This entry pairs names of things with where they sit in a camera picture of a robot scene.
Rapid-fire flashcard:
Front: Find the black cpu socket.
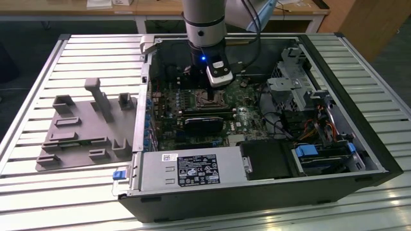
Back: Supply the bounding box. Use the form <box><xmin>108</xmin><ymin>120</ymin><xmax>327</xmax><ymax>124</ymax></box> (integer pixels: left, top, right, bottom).
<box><xmin>191</xmin><ymin>88</ymin><xmax>231</xmax><ymax>109</ymax></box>

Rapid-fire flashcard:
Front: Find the black ram stick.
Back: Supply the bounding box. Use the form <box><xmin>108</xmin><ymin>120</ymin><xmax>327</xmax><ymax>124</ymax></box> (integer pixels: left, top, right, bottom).
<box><xmin>181</xmin><ymin>107</ymin><xmax>233</xmax><ymax>112</ymax></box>

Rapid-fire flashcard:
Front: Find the green motherboard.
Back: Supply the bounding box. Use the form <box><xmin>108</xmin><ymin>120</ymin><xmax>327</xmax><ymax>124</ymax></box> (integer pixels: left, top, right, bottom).
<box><xmin>149</xmin><ymin>77</ymin><xmax>269</xmax><ymax>151</ymax></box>

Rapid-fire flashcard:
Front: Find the metal disk bay cage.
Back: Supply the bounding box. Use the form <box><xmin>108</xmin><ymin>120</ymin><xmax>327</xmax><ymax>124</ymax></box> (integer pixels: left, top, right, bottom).
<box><xmin>265</xmin><ymin>47</ymin><xmax>323</xmax><ymax>112</ymax></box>

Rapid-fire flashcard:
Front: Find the grey parts rack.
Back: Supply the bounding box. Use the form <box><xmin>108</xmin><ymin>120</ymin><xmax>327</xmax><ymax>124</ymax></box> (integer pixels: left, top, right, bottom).
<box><xmin>35</xmin><ymin>78</ymin><xmax>139</xmax><ymax>172</ymax></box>

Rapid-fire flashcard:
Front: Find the wooden desk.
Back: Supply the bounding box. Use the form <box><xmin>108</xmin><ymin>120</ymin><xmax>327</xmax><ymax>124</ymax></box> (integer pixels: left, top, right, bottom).
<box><xmin>0</xmin><ymin>0</ymin><xmax>331</xmax><ymax>34</ymax></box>

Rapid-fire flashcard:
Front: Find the grey power supply unit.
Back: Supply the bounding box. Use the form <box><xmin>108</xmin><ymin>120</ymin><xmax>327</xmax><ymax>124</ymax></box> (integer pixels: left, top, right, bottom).
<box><xmin>128</xmin><ymin>146</ymin><xmax>249</xmax><ymax>193</ymax></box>

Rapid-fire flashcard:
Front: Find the blue disk carrier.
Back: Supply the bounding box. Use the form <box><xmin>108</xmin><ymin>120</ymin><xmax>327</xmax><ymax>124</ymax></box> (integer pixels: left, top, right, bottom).
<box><xmin>293</xmin><ymin>143</ymin><xmax>319</xmax><ymax>159</ymax></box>

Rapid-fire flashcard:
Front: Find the green ram stick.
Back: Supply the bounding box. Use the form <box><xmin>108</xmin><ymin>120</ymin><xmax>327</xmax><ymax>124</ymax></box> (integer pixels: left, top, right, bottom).
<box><xmin>57</xmin><ymin>141</ymin><xmax>93</xmax><ymax>147</ymax></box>

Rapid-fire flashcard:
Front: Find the wooden cabinet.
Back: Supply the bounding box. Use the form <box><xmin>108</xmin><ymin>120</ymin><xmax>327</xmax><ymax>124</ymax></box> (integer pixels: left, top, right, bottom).
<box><xmin>320</xmin><ymin>0</ymin><xmax>411</xmax><ymax>62</ymax></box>

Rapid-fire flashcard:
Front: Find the black pc case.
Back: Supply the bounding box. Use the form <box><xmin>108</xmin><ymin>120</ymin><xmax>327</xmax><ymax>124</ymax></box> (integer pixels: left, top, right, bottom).
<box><xmin>117</xmin><ymin>33</ymin><xmax>404</xmax><ymax>223</ymax></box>

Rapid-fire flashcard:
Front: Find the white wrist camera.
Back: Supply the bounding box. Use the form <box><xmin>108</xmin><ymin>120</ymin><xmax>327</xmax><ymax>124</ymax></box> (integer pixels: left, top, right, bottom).
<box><xmin>205</xmin><ymin>54</ymin><xmax>235</xmax><ymax>88</ymax></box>

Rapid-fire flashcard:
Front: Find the black data cable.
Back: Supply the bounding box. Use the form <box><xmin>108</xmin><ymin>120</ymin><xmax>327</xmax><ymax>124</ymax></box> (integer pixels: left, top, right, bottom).
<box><xmin>260</xmin><ymin>112</ymin><xmax>295</xmax><ymax>142</ymax></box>

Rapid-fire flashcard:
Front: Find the coloured wire bundle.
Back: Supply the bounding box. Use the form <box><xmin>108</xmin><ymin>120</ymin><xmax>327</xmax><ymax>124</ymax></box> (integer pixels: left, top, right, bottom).
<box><xmin>300</xmin><ymin>117</ymin><xmax>339</xmax><ymax>143</ymax></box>

